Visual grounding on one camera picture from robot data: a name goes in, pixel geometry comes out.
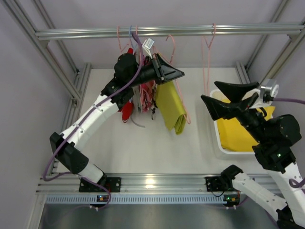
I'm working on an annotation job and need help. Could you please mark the yellow trousers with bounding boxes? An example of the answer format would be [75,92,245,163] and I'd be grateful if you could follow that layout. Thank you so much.
[216,106,276,152]

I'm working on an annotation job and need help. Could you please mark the pink hanger of lime trousers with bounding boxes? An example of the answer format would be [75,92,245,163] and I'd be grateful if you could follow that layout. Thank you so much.
[152,34,191,125]

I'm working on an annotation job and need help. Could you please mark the lime green trousers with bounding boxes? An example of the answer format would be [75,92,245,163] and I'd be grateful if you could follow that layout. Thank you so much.
[155,81,186,135]

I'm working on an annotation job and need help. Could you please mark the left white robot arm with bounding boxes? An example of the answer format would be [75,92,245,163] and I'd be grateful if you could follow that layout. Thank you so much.
[50,53,185,186]

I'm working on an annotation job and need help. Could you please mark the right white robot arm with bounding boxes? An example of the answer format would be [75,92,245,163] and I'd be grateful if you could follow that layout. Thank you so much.
[201,80,305,229]

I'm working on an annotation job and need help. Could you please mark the pink camouflage trousers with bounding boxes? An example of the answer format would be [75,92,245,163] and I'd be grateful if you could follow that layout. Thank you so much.
[139,45,159,121]

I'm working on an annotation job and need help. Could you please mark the red trousers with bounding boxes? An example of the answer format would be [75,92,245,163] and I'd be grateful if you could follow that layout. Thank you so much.
[118,47,135,124]

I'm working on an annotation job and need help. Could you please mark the pink hanger of camouflage trousers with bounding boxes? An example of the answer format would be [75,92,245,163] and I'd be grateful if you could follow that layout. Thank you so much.
[136,25,145,59]

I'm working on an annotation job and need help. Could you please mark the blue hanger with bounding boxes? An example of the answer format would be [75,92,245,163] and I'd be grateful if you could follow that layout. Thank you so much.
[128,25,138,54]

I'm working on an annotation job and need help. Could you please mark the pink hanger of red trousers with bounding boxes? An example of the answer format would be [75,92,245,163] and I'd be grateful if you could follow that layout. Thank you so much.
[117,26,130,54]

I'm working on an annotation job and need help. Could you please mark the white plastic basket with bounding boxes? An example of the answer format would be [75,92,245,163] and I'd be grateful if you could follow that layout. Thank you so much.
[210,89,254,159]

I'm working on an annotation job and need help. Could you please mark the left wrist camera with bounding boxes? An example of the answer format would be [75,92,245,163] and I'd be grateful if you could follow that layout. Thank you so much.
[142,38,155,59]

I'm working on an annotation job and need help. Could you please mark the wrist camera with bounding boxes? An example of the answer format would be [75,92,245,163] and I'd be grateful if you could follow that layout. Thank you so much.
[142,38,155,59]
[251,79,279,109]

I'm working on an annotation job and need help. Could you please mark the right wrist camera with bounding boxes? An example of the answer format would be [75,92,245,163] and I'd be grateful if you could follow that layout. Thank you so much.
[251,79,279,109]

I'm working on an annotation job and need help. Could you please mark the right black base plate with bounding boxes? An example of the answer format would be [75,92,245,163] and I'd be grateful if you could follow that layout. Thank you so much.
[205,176,234,192]

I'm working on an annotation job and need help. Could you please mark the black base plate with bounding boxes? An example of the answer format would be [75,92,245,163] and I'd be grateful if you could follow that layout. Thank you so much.
[79,177,122,193]
[205,176,234,192]

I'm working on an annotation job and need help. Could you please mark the left aluminium frame post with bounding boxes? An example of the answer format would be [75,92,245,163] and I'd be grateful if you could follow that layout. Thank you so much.
[0,0,81,175]

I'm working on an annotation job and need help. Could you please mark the aluminium frame post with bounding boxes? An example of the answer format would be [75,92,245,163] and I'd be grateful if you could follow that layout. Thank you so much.
[0,0,81,175]
[235,0,305,83]

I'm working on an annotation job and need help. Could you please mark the right aluminium frame post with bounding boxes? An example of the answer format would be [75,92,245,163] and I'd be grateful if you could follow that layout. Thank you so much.
[235,0,305,83]

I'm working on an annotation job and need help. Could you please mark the aluminium hanging rail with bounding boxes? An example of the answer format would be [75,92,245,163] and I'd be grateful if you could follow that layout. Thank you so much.
[35,22,305,41]

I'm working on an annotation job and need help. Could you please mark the grey slotted cable duct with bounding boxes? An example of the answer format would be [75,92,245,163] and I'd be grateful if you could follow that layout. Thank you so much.
[45,194,231,204]

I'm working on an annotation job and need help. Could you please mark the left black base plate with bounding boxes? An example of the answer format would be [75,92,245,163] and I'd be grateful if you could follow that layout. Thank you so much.
[79,177,122,193]

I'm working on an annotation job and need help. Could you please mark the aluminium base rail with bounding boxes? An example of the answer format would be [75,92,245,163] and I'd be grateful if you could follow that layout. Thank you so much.
[35,173,296,195]

